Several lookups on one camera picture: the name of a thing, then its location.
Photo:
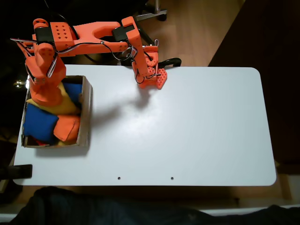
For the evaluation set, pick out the blue fabric bean bag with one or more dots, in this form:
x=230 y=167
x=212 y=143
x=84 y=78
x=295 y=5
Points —
x=73 y=91

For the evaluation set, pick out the yellow fabric bean bag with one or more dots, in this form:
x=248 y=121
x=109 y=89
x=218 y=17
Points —
x=68 y=105
x=63 y=143

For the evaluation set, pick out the large blue bean bag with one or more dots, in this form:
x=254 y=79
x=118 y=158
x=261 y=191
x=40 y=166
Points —
x=38 y=124

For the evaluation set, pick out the brown cardboard box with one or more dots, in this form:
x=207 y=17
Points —
x=85 y=117

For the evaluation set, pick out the red fabric bean bag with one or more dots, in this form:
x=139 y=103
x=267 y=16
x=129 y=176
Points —
x=41 y=142

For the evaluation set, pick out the small shiny metal object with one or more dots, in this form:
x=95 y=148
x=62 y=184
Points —
x=18 y=83

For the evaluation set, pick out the black table clamp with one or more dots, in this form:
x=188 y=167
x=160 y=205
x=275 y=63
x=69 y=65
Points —
x=21 y=171

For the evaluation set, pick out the black base clamp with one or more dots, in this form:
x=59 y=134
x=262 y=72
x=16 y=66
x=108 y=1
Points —
x=174 y=61

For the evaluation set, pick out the metal stand with casters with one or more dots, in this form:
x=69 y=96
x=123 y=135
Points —
x=157 y=4

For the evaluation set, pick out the person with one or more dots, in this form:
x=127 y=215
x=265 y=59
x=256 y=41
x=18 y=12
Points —
x=93 y=208

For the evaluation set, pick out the wrist camera on orange bracket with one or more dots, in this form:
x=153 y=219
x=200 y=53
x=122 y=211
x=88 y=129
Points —
x=23 y=41

